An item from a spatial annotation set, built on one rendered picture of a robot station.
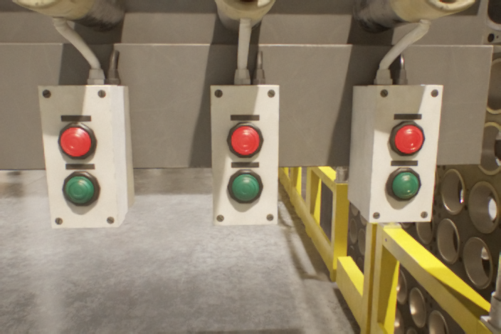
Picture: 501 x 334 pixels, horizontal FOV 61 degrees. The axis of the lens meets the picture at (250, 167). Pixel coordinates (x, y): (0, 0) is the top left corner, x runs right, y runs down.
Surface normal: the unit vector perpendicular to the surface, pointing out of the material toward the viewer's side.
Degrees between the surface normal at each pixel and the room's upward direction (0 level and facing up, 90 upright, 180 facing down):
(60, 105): 90
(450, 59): 90
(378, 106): 90
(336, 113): 90
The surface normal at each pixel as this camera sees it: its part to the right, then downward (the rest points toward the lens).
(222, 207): 0.05, 0.20
